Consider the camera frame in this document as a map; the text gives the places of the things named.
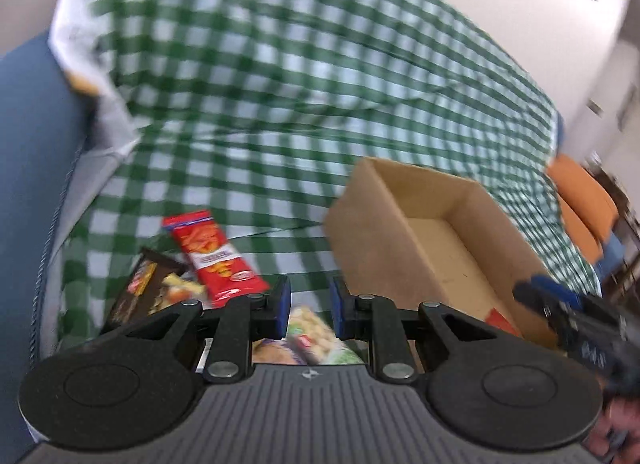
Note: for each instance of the green white checked cloth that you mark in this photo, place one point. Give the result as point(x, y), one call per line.
point(300, 93)

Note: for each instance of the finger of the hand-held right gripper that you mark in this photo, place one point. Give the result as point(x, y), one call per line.
point(537, 301)
point(557, 290)

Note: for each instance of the red snack packet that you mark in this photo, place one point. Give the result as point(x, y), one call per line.
point(210, 254)

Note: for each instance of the green purple snack packet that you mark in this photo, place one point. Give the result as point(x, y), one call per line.
point(310, 339)

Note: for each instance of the cardboard box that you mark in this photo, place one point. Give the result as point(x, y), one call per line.
point(380, 244)

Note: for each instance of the dark brown snack bar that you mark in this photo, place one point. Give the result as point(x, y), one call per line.
point(130, 296)

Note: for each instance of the person's right hand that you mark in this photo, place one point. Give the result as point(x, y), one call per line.
point(620, 429)

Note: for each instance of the small red packet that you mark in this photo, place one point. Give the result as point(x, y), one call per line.
point(502, 322)

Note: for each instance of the orange cushion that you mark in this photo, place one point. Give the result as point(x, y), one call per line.
point(580, 194)

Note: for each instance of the dark wooden furniture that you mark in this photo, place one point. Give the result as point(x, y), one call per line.
point(625, 244)

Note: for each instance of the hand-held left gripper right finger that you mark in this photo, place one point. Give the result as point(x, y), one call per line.
point(340, 310)

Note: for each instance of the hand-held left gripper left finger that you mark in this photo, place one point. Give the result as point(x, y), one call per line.
point(281, 305)

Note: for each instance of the white wall socket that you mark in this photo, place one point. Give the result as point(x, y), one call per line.
point(595, 107)

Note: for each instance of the grey sofa cushion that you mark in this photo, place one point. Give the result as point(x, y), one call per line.
point(95, 178)

